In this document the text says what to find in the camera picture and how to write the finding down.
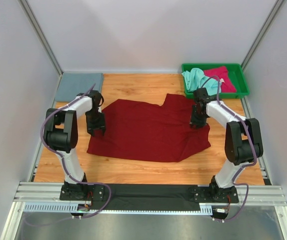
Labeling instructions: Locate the teal t shirt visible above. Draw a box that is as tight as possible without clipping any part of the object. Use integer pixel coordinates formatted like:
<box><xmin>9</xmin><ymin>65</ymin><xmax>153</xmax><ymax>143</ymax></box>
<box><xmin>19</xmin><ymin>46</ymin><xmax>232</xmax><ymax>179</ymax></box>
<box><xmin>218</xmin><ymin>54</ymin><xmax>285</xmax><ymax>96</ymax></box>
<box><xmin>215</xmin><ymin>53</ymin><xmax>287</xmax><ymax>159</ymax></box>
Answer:
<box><xmin>181</xmin><ymin>68</ymin><xmax>222</xmax><ymax>96</ymax></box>

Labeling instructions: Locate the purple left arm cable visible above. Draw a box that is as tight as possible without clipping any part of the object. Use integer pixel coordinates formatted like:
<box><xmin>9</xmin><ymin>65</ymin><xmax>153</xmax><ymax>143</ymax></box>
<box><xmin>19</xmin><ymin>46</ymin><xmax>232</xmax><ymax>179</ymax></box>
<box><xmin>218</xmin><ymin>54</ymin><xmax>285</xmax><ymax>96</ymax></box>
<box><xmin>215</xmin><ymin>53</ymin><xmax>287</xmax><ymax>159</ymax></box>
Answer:
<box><xmin>23</xmin><ymin>83</ymin><xmax>112</xmax><ymax>227</ymax></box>

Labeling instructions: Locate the aluminium front frame rail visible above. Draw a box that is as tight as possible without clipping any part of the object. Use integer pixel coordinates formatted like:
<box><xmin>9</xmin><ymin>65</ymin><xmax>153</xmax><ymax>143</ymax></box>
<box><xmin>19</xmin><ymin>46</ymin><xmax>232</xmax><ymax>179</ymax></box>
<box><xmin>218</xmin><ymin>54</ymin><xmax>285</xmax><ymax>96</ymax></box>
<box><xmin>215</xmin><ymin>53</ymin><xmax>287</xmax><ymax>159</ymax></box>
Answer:
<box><xmin>13</xmin><ymin>182</ymin><xmax>287</xmax><ymax>207</ymax></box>

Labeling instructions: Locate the green plastic tray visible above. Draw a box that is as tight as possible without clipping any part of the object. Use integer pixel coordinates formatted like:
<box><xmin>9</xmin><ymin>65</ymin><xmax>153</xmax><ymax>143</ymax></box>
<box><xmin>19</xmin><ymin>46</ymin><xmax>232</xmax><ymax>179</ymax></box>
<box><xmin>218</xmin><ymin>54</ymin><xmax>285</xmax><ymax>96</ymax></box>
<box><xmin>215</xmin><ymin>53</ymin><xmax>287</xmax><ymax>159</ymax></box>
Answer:
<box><xmin>181</xmin><ymin>63</ymin><xmax>250</xmax><ymax>99</ymax></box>

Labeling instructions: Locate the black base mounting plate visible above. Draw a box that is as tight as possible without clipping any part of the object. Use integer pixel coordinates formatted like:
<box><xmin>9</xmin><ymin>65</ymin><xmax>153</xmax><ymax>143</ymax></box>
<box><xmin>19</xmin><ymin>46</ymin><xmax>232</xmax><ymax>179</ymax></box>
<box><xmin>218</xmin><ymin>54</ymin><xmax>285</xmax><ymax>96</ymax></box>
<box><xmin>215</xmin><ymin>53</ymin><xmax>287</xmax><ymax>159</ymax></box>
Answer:
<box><xmin>59</xmin><ymin>183</ymin><xmax>240</xmax><ymax>211</ymax></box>

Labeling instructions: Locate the dark red t shirt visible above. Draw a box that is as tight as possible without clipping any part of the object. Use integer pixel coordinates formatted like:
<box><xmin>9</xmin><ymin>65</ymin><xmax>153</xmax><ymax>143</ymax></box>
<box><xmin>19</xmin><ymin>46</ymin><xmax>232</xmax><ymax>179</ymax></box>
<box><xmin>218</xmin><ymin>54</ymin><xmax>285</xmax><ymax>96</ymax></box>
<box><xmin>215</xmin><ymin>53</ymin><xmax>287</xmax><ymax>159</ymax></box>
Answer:
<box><xmin>87</xmin><ymin>94</ymin><xmax>211</xmax><ymax>163</ymax></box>

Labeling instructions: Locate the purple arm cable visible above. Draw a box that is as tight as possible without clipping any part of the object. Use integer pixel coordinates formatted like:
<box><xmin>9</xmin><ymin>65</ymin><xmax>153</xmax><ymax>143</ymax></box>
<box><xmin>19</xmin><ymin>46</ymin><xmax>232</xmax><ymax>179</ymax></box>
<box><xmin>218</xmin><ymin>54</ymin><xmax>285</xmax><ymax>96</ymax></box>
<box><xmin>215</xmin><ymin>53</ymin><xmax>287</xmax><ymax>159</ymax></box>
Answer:
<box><xmin>198</xmin><ymin>75</ymin><xmax>257</xmax><ymax>223</ymax></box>
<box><xmin>23</xmin><ymin>83</ymin><xmax>112</xmax><ymax>227</ymax></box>

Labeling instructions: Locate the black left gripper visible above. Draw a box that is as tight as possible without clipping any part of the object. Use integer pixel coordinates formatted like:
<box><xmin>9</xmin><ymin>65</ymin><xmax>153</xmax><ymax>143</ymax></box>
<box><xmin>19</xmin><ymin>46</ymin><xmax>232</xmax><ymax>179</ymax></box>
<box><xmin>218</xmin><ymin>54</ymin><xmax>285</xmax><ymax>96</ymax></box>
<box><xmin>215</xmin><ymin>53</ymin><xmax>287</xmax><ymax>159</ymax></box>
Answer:
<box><xmin>85</xmin><ymin>109</ymin><xmax>106</xmax><ymax>138</ymax></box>

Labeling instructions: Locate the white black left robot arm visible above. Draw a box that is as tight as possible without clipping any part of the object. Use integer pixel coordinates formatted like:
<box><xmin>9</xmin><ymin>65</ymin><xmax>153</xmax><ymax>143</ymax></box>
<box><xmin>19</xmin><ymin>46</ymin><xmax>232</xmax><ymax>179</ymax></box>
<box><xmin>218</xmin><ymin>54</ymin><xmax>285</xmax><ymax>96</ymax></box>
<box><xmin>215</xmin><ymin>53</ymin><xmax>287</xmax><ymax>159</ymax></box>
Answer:
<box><xmin>40</xmin><ymin>90</ymin><xmax>106</xmax><ymax>202</ymax></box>

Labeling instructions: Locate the pink t shirt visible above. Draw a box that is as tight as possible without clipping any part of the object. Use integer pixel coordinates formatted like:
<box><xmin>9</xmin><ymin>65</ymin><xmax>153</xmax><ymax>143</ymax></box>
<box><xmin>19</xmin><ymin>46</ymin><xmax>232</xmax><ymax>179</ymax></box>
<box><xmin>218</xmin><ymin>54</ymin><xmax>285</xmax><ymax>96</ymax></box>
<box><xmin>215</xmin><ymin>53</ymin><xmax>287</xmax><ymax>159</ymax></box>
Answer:
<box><xmin>203</xmin><ymin>66</ymin><xmax>237</xmax><ymax>93</ymax></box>

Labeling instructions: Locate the slotted grey cable duct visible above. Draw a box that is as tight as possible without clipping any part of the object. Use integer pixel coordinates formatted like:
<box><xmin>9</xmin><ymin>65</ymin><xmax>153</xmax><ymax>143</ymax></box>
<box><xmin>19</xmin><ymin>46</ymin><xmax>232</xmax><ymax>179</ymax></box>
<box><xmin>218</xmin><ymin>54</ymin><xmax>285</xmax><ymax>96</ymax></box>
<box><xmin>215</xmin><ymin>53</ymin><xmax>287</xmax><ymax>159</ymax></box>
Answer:
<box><xmin>23</xmin><ymin>202</ymin><xmax>213</xmax><ymax>216</ymax></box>

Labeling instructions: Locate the folded grey blue t shirt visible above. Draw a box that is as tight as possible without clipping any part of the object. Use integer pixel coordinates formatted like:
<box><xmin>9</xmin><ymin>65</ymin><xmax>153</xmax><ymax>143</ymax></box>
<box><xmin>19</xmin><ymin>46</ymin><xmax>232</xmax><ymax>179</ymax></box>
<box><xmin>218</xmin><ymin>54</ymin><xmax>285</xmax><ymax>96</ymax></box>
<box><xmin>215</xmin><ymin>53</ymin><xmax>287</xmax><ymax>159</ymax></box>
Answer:
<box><xmin>54</xmin><ymin>72</ymin><xmax>104</xmax><ymax>103</ymax></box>

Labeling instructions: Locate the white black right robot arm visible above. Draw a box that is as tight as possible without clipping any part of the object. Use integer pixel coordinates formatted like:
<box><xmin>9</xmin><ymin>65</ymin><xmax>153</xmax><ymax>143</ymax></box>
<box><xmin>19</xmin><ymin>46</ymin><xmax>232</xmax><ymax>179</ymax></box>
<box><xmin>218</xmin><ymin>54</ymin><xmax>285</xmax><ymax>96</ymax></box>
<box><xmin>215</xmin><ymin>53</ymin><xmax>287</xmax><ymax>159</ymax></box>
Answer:
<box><xmin>190</xmin><ymin>87</ymin><xmax>264</xmax><ymax>203</ymax></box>

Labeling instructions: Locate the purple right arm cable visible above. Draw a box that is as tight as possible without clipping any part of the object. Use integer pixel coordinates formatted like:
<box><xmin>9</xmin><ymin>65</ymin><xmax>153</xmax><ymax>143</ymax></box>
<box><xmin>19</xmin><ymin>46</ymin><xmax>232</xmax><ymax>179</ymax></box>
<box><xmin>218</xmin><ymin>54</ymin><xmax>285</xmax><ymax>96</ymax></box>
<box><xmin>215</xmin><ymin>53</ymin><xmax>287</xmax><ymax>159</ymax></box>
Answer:
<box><xmin>198</xmin><ymin>75</ymin><xmax>257</xmax><ymax>223</ymax></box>

